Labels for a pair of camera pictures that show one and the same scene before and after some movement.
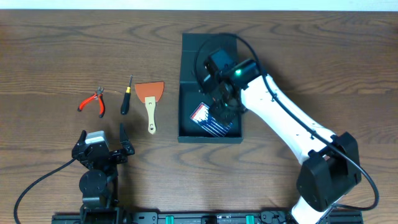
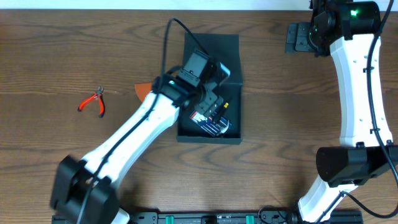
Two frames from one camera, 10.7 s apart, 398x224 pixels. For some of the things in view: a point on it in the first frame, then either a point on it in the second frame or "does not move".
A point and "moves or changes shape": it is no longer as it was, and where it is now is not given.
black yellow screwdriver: [126, 99] moves or changes shape
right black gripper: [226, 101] → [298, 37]
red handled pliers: [98, 94] does not move
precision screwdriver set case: [203, 116] does not move
